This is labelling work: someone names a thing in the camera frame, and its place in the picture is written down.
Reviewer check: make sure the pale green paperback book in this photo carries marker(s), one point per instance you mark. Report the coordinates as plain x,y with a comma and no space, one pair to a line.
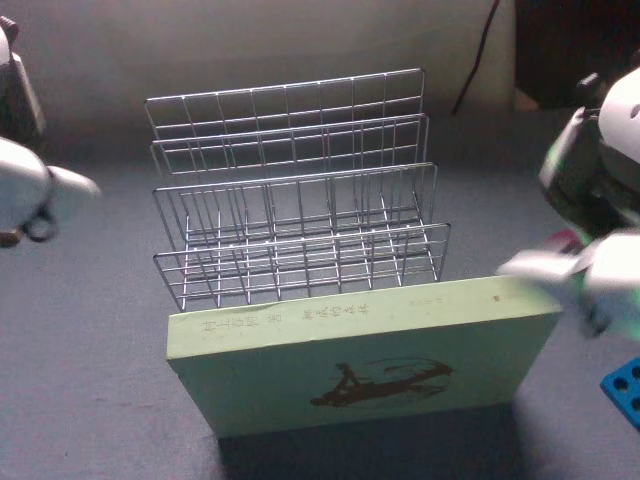
280,370

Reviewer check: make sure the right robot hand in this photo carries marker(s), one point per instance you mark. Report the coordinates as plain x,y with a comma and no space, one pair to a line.
620,120

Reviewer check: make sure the grey table cloth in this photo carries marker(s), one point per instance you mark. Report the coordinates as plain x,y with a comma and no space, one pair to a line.
90,360

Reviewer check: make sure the blue block with round holes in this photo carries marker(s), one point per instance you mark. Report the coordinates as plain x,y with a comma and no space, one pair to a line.
620,395

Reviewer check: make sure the dark box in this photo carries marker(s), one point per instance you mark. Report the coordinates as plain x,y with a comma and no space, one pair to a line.
565,45

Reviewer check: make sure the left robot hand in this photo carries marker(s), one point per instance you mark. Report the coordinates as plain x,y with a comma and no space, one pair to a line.
20,190

